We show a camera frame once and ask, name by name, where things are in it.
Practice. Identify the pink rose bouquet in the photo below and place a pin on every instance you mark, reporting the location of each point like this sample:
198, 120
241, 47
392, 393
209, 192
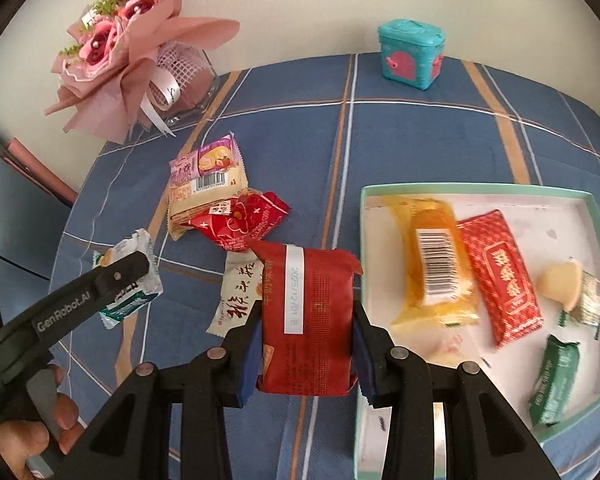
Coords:
110, 40

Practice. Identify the red packet with gold label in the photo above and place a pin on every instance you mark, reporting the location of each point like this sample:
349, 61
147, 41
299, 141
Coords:
500, 270

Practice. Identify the white packet with black calligraphy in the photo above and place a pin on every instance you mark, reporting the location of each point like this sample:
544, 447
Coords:
235, 295

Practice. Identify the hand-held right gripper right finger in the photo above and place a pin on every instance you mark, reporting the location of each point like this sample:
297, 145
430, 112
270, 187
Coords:
365, 360

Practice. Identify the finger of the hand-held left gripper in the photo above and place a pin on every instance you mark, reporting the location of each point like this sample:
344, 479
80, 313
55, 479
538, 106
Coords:
122, 275

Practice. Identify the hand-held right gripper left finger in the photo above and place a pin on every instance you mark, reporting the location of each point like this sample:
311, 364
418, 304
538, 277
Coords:
247, 360

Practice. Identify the beige cracker packet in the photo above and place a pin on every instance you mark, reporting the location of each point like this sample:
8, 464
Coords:
190, 210

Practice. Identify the dark red snack packet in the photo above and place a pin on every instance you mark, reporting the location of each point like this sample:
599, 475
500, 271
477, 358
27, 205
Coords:
305, 320

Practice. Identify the red floral snack packet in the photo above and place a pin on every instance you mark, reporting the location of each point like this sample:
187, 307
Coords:
240, 225

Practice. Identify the dark green snack packet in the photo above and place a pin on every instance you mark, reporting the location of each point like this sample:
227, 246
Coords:
555, 385

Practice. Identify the green white snack packet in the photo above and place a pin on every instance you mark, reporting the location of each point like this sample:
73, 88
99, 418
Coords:
130, 290

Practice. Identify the purple pink snack packet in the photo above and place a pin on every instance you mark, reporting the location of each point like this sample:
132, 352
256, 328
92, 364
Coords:
210, 160

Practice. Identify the person's left hand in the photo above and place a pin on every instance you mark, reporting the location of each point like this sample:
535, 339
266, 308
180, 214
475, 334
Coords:
67, 412

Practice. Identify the white tray with teal rim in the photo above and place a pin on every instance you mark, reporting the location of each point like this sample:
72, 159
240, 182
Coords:
545, 215

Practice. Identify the dark grey cabinet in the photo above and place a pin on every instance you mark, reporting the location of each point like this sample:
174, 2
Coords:
30, 225

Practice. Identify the small silver green packet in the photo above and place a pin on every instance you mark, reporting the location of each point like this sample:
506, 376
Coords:
587, 300

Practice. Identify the yellow cake packet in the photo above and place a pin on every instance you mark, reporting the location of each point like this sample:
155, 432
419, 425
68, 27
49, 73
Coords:
430, 240

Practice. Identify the blue plaid tablecloth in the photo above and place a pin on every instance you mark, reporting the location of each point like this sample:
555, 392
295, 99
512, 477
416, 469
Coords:
290, 135

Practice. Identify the pale jelly cup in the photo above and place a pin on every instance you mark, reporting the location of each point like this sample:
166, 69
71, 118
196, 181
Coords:
560, 280

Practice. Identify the teal tin with pink heart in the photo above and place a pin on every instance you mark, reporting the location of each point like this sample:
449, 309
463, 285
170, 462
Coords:
410, 57

